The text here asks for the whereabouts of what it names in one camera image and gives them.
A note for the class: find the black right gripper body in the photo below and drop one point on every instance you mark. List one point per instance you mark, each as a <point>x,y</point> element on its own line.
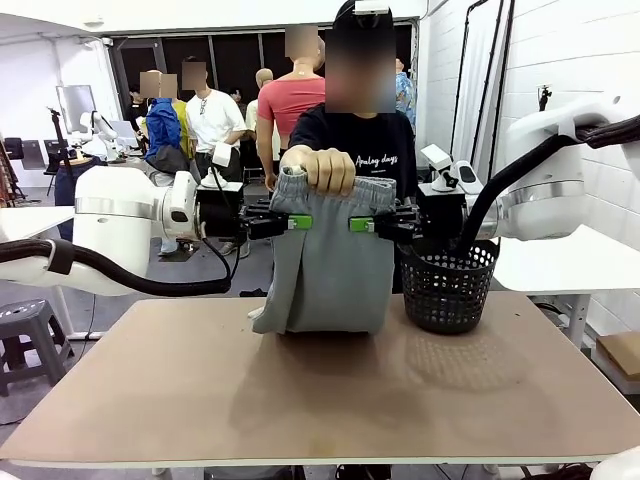
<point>442,215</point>

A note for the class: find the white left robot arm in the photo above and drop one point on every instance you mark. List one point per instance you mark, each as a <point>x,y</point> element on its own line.
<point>115,200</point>

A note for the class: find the black mesh plastic basket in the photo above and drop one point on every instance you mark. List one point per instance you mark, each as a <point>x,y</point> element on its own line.
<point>445,295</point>

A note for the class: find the person in white shirt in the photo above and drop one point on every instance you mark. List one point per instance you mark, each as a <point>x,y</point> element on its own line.
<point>212,120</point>

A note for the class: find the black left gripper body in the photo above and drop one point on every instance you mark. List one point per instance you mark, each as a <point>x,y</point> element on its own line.
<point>220,212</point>

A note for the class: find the black tripod with camera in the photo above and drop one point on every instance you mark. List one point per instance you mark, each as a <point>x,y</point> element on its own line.
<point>60,140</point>

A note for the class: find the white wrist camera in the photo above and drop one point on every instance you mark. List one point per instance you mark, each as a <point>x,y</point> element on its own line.
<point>437,159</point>
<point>221,156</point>

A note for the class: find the black slim light stand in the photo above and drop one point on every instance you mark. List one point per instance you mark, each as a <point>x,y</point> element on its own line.
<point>544,97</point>

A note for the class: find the background work table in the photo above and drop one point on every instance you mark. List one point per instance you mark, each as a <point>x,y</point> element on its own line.
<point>127,157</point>

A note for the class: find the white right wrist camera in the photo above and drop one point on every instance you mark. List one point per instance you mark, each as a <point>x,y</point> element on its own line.
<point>437,159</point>

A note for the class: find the dark cloth on floor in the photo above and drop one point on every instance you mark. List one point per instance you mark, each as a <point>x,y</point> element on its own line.
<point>253,293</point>

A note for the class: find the small white side table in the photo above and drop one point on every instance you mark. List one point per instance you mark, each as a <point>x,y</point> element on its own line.
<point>30,220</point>

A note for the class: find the brown cardboard box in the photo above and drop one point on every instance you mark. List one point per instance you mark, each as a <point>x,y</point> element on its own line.
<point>620,357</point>

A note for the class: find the white ceiling smoke detector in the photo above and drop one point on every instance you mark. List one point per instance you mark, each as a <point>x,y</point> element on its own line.
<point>93,22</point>

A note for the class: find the grey plastic stool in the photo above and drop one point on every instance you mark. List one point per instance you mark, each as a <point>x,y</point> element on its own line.
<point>30,330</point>

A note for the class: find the mannequin with blue jeans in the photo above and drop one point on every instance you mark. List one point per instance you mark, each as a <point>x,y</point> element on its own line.
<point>65,185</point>

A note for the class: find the white head-mounted camera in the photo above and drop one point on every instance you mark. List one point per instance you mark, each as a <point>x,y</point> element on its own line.
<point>372,6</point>

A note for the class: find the mannequin in floral shirt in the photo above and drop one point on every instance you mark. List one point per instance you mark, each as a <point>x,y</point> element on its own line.
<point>406,100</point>

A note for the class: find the grey wall board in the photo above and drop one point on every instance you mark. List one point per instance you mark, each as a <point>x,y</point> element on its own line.
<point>75,107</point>

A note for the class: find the right gripper black green finger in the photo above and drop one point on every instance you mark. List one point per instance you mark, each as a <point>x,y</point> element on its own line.
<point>407,211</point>
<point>395,231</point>

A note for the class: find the dark monitor screen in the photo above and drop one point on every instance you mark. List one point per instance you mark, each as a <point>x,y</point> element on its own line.
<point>32,154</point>

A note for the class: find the left gripper black green finger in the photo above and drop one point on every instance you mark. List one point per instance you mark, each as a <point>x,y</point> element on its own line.
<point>280,227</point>
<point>260,212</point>

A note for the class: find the grey training pants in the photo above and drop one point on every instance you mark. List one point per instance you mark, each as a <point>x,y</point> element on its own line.
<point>330,280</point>

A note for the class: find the person in black t-shirt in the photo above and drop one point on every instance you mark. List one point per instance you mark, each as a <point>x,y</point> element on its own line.
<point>385,140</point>

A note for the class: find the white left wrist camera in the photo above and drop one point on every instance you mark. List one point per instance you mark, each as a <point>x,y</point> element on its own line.
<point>221,156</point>

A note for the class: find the person's right hand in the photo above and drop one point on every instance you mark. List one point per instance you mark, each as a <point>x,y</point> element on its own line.
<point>327,170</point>

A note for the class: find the bald beige mannequin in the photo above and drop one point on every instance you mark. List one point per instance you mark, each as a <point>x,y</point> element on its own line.
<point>263,77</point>

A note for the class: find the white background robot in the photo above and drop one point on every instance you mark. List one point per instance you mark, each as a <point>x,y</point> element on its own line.
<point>97,140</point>

